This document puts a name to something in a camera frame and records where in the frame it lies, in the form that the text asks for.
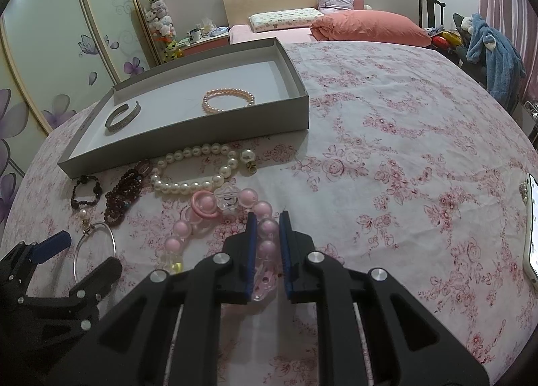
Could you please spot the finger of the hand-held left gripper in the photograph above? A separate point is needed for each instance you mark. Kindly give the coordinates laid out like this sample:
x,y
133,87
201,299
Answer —
x,y
105,272
52,245

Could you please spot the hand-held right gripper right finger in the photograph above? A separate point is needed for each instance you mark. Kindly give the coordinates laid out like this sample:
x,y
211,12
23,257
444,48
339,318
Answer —
x,y
286,251

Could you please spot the clear tube of plush toys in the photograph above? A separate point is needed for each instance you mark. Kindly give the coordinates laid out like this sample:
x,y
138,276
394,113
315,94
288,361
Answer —
x,y
159,20

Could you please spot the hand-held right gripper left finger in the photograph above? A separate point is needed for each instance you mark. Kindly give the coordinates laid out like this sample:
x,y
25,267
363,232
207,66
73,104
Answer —
x,y
251,251

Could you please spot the pink bed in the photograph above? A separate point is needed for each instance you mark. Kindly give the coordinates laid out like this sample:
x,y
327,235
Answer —
x,y
260,35

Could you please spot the white smartphone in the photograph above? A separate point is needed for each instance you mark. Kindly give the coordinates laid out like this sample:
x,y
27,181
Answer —
x,y
533,243

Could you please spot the coral quilt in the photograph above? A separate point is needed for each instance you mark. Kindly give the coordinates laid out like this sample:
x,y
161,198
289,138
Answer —
x,y
370,27

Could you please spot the silver bangle with pearl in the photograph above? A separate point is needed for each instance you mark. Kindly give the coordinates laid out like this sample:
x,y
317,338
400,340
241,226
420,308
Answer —
x,y
84,214

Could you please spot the pearl pendant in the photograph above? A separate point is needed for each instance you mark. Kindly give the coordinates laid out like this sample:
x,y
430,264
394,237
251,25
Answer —
x,y
247,156

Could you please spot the floral sliding wardrobe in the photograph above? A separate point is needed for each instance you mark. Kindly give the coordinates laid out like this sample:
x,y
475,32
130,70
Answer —
x,y
63,33

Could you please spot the pink nightstand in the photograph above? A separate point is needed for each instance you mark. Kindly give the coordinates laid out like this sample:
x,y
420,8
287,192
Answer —
x,y
206,45

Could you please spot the white patterned pillow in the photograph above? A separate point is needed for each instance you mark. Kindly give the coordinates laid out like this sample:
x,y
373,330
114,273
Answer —
x,y
281,18

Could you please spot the lavender pillow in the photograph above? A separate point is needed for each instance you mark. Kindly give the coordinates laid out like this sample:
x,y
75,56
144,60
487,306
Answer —
x,y
334,0

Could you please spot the blue garment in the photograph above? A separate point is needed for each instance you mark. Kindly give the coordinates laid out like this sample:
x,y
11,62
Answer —
x,y
500,62

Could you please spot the grey cardboard tray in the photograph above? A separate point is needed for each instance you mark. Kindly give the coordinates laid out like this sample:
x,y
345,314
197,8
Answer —
x,y
235,71

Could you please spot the dark wooden chair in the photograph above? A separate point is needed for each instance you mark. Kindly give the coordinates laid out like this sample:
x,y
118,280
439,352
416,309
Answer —
x,y
429,6

